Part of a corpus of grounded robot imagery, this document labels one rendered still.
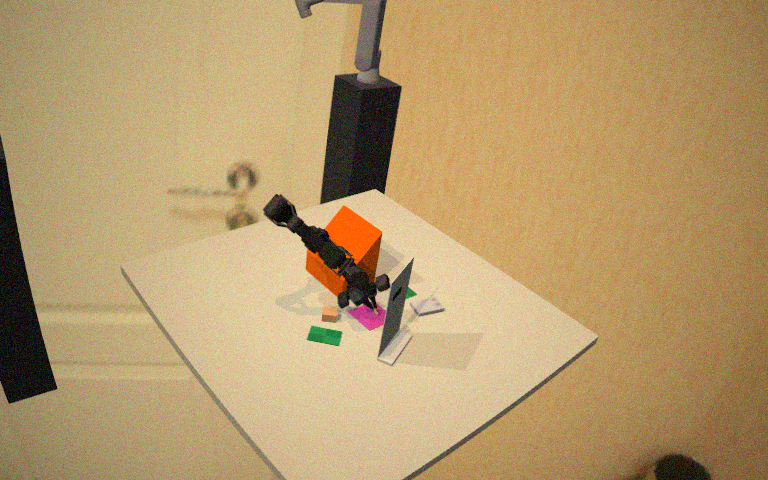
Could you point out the pink flat square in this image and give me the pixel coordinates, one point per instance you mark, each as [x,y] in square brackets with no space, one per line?
[368,317]

